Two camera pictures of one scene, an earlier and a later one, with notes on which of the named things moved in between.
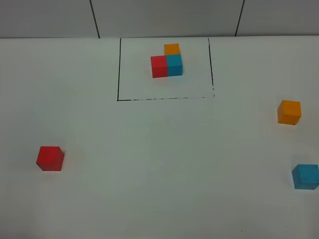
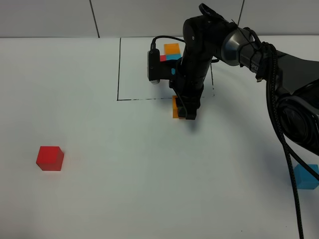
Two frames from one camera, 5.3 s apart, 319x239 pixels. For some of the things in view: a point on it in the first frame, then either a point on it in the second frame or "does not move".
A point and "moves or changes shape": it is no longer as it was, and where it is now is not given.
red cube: [50, 158] does not move
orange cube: [289, 112] moves or changes shape
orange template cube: [172, 49] does not move
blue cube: [305, 176] does not move
